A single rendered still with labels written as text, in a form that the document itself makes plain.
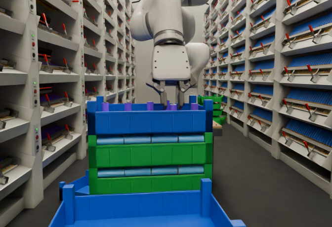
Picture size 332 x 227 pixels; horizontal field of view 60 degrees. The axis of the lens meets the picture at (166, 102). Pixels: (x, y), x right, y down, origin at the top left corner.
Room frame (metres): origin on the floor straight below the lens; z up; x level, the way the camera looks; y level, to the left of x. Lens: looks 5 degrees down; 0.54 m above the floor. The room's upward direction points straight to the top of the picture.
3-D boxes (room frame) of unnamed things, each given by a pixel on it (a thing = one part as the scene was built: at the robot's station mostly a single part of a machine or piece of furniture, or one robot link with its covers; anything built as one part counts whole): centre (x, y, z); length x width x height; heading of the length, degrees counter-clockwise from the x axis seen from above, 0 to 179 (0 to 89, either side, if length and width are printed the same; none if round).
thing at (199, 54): (1.55, -0.15, 0.60); 0.19 x 0.12 x 0.24; 81
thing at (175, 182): (0.78, 0.05, 0.28); 0.30 x 0.20 x 0.08; 97
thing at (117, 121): (0.78, 0.05, 0.44); 0.30 x 0.20 x 0.08; 97
